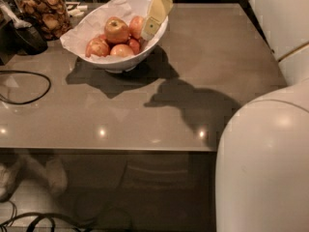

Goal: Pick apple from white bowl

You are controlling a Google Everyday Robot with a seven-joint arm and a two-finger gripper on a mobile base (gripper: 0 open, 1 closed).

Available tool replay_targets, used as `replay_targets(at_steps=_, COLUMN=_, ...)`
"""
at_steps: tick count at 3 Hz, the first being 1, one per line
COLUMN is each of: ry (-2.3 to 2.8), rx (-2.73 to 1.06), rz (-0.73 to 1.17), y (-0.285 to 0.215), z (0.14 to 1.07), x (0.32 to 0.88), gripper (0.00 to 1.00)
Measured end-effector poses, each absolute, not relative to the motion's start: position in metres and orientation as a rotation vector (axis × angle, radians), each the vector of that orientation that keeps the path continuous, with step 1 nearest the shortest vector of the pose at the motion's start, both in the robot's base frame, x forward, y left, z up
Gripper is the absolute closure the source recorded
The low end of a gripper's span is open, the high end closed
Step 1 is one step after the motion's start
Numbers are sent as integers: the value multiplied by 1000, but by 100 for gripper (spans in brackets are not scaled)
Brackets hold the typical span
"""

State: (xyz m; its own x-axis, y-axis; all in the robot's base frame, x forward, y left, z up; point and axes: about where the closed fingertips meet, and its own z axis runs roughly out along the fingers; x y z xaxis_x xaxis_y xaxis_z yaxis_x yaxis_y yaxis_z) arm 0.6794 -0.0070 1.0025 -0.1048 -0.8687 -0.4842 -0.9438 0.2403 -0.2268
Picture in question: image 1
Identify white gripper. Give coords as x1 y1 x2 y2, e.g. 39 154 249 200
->
141 0 173 41

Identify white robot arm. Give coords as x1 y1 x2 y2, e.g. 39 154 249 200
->
197 0 309 232

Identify right rear red apple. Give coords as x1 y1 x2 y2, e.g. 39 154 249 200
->
129 15 144 40

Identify small red apple right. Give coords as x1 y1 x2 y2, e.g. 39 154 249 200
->
127 38 141 55

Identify front centre yellow apple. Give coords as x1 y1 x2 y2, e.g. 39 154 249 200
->
110 43 134 57

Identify left front red apple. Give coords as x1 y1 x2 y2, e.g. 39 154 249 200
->
85 38 110 57

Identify white ceramic bowl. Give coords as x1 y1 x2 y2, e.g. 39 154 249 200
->
69 0 169 74

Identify white items behind bowl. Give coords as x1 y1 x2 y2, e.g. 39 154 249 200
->
67 5 88 17

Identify white paper liner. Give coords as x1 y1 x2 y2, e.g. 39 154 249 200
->
59 0 165 63

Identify glass jar of chips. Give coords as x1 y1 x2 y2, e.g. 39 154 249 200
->
15 0 71 41

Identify black round device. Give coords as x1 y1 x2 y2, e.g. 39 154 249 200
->
14 26 47 55

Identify white spoon handle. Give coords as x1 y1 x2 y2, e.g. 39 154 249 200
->
0 0 32 29

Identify black cable on table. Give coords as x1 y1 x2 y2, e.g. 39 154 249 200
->
0 70 52 106

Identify black cables on floor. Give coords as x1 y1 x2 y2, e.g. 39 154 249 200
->
0 200 95 232

